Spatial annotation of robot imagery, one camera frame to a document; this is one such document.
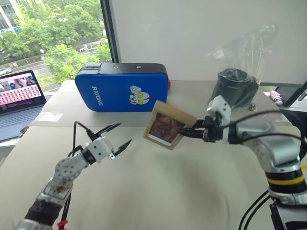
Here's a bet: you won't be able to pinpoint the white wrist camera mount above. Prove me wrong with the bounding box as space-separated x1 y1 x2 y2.
83 136 115 164
206 95 233 145

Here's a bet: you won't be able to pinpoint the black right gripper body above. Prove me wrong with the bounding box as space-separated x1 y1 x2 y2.
202 114 225 144

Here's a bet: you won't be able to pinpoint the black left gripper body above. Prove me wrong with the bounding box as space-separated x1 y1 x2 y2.
103 136 117 160

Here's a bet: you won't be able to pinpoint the open laptop computer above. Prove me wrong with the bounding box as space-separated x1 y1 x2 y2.
0 69 47 142

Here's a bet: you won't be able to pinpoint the pink folded item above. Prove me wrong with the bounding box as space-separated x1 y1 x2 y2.
270 90 284 106

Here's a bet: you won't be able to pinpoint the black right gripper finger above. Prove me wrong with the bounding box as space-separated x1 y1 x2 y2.
192 118 207 129
178 128 206 140

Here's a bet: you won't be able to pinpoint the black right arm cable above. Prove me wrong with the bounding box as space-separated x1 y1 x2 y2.
226 110 307 166

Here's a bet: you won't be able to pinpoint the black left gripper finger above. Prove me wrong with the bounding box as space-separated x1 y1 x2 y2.
113 139 133 157
94 123 122 142

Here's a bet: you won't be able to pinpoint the dark side furniture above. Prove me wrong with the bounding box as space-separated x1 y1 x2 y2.
260 80 307 120

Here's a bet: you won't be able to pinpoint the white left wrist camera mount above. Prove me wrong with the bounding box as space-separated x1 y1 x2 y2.
83 136 115 164

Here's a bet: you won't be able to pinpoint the black lower body cables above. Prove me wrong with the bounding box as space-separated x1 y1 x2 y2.
238 190 273 230

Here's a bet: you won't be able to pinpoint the black window frame post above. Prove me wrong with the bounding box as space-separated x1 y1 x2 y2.
99 0 120 63

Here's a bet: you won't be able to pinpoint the wooden picture frame with photo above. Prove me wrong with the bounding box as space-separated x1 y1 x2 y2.
143 100 197 151

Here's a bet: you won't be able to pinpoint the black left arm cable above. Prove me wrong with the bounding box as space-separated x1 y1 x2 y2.
67 120 94 158

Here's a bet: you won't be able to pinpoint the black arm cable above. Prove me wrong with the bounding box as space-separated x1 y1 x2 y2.
226 110 307 166
67 120 94 158

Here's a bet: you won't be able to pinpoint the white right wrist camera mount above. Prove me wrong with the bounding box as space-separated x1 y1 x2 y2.
206 95 233 145

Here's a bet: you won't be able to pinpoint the black cylindrical container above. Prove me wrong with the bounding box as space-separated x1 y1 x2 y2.
208 68 260 108

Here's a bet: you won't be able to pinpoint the blue padded cartoon print case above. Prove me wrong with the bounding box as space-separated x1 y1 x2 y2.
74 62 171 113

